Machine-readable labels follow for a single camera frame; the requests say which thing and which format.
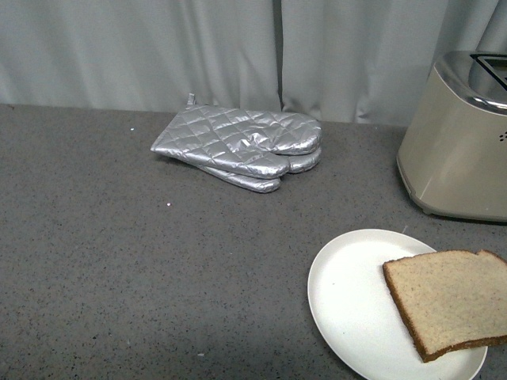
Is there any slice of bread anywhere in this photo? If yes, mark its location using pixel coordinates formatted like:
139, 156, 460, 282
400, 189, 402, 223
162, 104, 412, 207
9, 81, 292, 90
382, 250, 506, 363

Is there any cream toaster with chrome top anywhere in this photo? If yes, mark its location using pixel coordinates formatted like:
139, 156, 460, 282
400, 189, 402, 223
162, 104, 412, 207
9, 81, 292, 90
397, 51, 506, 222

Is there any upper silver quilted oven mitt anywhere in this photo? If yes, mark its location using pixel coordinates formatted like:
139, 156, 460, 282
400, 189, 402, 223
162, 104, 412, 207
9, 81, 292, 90
151, 93, 322, 180

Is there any silver quilted oven mitt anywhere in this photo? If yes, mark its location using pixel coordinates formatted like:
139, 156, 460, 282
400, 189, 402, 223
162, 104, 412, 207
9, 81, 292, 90
151, 93, 322, 180
197, 148, 322, 196

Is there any lower silver quilted oven mitt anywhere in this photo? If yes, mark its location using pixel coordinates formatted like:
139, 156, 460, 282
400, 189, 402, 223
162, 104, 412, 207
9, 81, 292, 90
197, 148, 322, 196

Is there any white round plate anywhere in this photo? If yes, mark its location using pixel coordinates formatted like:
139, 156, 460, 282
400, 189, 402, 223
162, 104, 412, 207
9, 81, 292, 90
307, 229, 487, 380

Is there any grey curtain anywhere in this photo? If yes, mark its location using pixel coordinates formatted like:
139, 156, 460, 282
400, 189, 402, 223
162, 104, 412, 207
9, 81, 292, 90
1, 1, 506, 125

